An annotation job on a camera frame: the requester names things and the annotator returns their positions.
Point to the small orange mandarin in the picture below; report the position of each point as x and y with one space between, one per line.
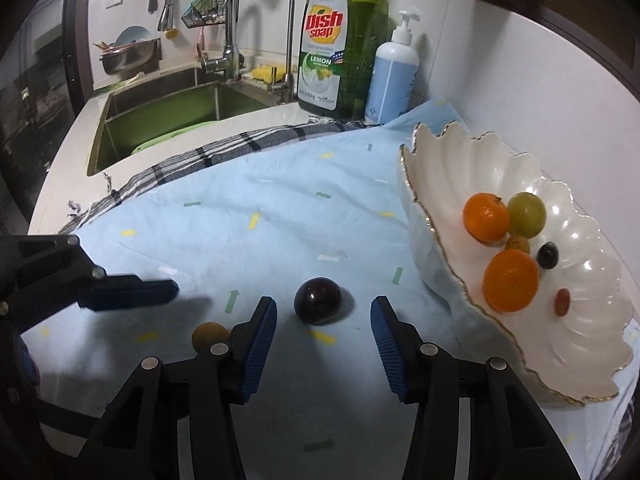
485 217

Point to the dark purple plum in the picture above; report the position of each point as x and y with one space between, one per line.
318 298

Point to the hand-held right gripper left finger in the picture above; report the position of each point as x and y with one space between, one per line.
257 350

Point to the white scalloped bowl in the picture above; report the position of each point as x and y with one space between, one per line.
575 350

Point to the yellow sponge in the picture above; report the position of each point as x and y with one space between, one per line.
265 74

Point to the yellow-brown round fruit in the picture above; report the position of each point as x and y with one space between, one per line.
518 243

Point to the green plastic board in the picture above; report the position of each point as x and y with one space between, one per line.
170 135

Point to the blue pump bottle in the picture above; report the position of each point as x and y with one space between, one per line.
392 80

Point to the large orange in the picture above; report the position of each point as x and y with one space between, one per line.
511 281

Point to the steel sink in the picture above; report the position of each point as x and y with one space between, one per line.
165 110

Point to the pull-down steel faucet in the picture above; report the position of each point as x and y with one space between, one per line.
230 55

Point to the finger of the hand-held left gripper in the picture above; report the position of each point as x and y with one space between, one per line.
135 292

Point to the gooseneck steel faucet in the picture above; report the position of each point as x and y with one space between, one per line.
289 60

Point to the red grape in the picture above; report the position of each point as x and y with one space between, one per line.
562 302

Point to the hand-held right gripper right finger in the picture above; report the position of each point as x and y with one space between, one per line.
387 345

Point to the small dark grape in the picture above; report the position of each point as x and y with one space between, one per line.
547 255

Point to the tan longan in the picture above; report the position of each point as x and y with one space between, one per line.
207 334

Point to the green dish soap bottle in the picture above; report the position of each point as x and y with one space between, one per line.
345 60

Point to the round green fruit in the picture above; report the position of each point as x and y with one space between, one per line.
527 212

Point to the light blue patterned cloth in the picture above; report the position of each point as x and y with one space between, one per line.
300 220

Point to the blue plate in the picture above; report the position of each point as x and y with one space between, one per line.
131 35

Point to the steel mixing bowl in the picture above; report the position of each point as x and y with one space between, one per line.
130 60

